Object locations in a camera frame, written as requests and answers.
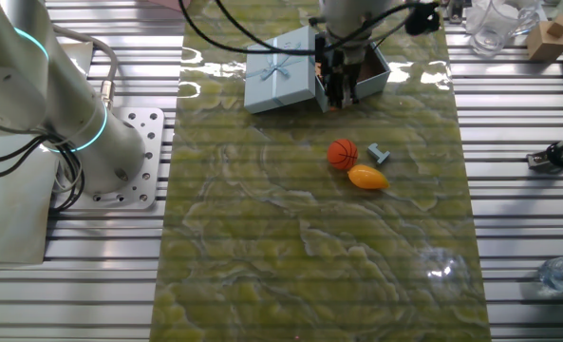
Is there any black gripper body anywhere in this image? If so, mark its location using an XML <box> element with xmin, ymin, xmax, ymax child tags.
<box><xmin>321</xmin><ymin>43</ymin><xmax>366</xmax><ymax>73</ymax></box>

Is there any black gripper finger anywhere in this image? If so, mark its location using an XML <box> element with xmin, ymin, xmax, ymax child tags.
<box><xmin>325</xmin><ymin>69</ymin><xmax>345</xmax><ymax>110</ymax></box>
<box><xmin>342</xmin><ymin>68</ymin><xmax>361</xmax><ymax>106</ymax></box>

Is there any light blue gift box base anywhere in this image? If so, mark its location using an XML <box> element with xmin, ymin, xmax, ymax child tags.
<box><xmin>313</xmin><ymin>31</ymin><xmax>393</xmax><ymax>114</ymax></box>

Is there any light blue gift box lid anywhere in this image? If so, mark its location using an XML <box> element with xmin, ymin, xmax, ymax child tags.
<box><xmin>243</xmin><ymin>25</ymin><xmax>318</xmax><ymax>115</ymax></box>

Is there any orange toy basketball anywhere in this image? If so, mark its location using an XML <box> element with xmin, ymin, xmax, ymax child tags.
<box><xmin>326</xmin><ymin>137</ymin><xmax>360</xmax><ymax>171</ymax></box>

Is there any small grey toy block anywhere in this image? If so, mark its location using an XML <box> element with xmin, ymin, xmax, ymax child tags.
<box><xmin>366</xmin><ymin>142</ymin><xmax>391</xmax><ymax>166</ymax></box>

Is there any yellow orange toy mango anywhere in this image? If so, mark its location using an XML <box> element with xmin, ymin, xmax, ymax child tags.
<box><xmin>347</xmin><ymin>163</ymin><xmax>390</xmax><ymax>191</ymax></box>

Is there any dark metal clamp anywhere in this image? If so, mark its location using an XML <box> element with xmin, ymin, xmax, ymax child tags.
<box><xmin>445</xmin><ymin>0</ymin><xmax>467</xmax><ymax>25</ymax></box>

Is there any green marble pattern mat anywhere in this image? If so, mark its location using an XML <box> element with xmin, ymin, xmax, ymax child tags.
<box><xmin>148</xmin><ymin>0</ymin><xmax>492</xmax><ymax>342</ymax></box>

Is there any clear glass mug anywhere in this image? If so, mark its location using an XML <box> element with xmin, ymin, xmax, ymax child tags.
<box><xmin>465</xmin><ymin>0</ymin><xmax>542</xmax><ymax>59</ymax></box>

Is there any pink flat object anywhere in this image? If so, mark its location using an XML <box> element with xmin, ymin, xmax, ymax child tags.
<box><xmin>147</xmin><ymin>0</ymin><xmax>193</xmax><ymax>13</ymax></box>

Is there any silver robot mounting plate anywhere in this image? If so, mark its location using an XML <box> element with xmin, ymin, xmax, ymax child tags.
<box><xmin>51</xmin><ymin>106</ymin><xmax>166</xmax><ymax>211</ymax></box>

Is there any large wooden cube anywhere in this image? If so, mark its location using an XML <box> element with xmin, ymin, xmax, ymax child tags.
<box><xmin>526</xmin><ymin>27</ymin><xmax>563</xmax><ymax>63</ymax></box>

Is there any small wooden cube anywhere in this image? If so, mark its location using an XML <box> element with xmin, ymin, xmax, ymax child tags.
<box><xmin>545</xmin><ymin>13</ymin><xmax>563</xmax><ymax>39</ymax></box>

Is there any black cable clip bundle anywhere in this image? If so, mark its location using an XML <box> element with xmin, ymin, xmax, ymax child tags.
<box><xmin>403</xmin><ymin>2</ymin><xmax>441</xmax><ymax>37</ymax></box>

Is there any black cable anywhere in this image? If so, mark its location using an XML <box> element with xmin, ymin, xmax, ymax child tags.
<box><xmin>213</xmin><ymin>0</ymin><xmax>434</xmax><ymax>53</ymax></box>
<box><xmin>176</xmin><ymin>0</ymin><xmax>434</xmax><ymax>56</ymax></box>

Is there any grey cable with metal plug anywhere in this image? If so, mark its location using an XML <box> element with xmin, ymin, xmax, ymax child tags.
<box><xmin>51</xmin><ymin>24</ymin><xmax>120</xmax><ymax>110</ymax></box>

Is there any black cable loop bundle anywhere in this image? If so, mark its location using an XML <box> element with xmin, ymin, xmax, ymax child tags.
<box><xmin>0</xmin><ymin>134</ymin><xmax>86</xmax><ymax>213</ymax></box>

